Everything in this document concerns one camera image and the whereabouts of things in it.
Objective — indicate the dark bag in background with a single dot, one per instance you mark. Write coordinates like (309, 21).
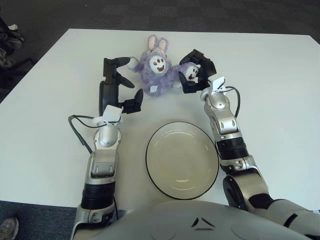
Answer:
(7, 50)

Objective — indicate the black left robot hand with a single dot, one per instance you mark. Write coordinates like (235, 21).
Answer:
(107, 92)

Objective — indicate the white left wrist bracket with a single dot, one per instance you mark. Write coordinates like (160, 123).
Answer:
(112, 113)

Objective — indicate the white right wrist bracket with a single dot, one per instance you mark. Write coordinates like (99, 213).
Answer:
(217, 83)

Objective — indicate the grey sneaker shoe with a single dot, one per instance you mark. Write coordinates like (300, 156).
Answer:
(8, 226)

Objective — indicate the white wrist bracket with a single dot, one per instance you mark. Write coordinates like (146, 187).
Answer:
(112, 113)
(217, 83)

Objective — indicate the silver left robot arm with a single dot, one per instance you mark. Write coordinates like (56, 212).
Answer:
(107, 135)

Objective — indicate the white plate with black rim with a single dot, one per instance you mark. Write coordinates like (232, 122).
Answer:
(182, 160)

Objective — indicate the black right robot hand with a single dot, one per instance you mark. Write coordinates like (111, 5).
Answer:
(207, 70)

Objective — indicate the purple plush rabbit doll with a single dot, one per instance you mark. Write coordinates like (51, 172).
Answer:
(155, 80)

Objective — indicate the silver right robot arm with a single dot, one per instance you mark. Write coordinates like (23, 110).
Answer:
(225, 122)

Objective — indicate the grey robot torso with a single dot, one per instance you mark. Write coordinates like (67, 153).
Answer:
(187, 222)

